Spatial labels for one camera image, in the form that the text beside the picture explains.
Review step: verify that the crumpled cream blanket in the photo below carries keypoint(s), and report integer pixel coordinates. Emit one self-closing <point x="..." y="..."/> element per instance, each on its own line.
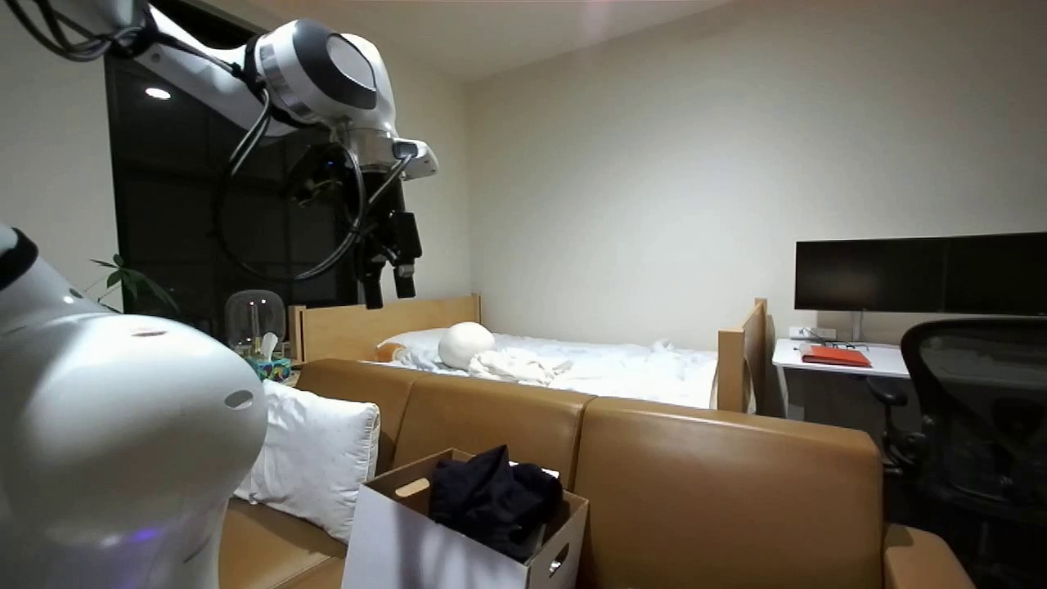
<point x="524" y="369"/>

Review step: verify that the glass table lamp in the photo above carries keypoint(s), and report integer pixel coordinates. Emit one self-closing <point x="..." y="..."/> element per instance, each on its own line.
<point x="254" y="316"/>

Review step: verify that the white desk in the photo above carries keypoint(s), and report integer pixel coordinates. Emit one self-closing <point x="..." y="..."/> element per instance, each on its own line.
<point x="840" y="378"/>

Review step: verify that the white bed sheet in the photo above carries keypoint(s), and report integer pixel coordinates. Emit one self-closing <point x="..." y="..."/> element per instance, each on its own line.
<point x="634" y="371"/>

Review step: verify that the white dotted cushion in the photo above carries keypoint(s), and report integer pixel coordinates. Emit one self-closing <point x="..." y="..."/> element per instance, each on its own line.
<point x="313" y="461"/>

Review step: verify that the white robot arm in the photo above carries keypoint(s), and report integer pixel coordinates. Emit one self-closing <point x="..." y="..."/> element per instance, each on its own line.
<point x="108" y="438"/>

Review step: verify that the white cardboard box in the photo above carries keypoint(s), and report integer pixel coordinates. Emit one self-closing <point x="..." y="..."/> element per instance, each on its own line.
<point x="435" y="557"/>

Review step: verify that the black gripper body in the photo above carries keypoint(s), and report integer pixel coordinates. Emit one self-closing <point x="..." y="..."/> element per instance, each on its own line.
<point x="389" y="237"/>

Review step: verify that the tan leather couch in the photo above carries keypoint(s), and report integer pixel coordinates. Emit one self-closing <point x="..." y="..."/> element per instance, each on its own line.
<point x="707" y="492"/>

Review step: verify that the green plant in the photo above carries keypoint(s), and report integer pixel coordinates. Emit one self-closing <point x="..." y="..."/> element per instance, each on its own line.
<point x="134" y="287"/>

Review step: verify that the round cream pillow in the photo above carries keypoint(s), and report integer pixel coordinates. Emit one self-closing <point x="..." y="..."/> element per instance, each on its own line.
<point x="466" y="346"/>

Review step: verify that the dark window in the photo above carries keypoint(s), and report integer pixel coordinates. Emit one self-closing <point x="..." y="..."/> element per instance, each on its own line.
<point x="175" y="217"/>

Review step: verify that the black monitor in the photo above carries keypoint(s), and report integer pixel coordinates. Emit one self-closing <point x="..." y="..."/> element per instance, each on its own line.
<point x="917" y="273"/>

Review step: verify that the dark navy cloth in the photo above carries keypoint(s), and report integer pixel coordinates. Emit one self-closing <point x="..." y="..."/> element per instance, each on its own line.
<point x="491" y="503"/>

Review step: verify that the black office chair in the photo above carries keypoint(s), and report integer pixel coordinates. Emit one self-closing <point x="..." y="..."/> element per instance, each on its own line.
<point x="984" y="438"/>

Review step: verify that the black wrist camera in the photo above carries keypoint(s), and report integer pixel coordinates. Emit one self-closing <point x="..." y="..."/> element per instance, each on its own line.
<point x="317" y="172"/>

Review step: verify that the orange book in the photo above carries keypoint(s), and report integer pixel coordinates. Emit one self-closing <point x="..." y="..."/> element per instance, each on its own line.
<point x="837" y="356"/>

